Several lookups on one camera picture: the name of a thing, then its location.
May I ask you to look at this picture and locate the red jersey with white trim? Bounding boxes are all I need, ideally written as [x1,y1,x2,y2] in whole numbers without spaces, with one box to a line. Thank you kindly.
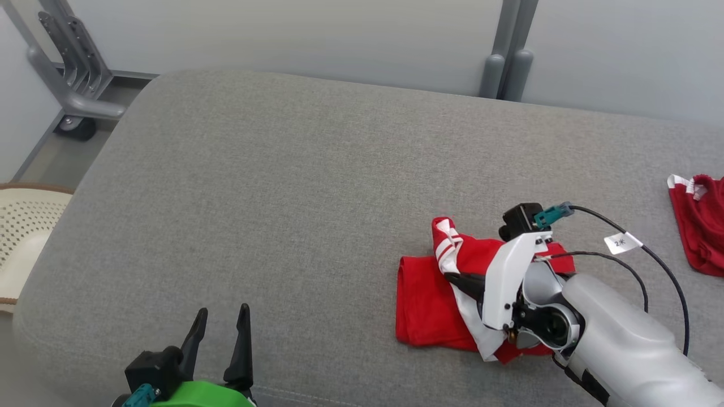
[396,217,576,365]

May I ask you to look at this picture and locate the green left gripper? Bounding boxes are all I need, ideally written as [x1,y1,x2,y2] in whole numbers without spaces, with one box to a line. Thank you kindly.
[148,304,256,407]

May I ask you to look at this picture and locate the grey partition foot frame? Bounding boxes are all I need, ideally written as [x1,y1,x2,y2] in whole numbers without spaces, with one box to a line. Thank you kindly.
[0,0,159,142]

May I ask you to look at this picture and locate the teal right camera connector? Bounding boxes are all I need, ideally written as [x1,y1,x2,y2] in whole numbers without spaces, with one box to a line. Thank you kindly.
[533,202,575,230]

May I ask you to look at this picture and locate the thin black cable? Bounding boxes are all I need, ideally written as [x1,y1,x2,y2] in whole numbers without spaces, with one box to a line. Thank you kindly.
[535,252,649,313]

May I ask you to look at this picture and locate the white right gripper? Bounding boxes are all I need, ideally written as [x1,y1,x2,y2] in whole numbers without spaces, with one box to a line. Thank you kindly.
[444,231,554,331]

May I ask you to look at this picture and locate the teal camera connector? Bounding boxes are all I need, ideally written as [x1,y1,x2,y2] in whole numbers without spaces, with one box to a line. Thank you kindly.
[122,383,156,407]
[533,202,575,230]

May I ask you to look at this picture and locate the cream perforated laundry basket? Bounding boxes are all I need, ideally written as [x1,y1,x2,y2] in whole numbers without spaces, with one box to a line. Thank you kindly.
[0,184,74,314]

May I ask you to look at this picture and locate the grey fabric sofa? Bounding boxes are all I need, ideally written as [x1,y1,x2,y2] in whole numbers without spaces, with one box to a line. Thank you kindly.
[11,69,724,407]

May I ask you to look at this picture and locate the teal left camera connector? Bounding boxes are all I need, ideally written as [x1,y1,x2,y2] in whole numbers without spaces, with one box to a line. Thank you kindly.
[122,383,156,407]

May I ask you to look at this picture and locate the white cable label tag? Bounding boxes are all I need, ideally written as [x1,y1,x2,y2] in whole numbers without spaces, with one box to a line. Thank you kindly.
[604,232,644,255]

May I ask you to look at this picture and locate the black cable with tag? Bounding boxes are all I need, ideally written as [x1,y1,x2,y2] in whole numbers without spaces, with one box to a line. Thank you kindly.
[568,205,691,357]

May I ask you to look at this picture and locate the red shorts with white panels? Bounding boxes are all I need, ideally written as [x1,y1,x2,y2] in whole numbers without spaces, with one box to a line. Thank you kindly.
[667,174,724,278]

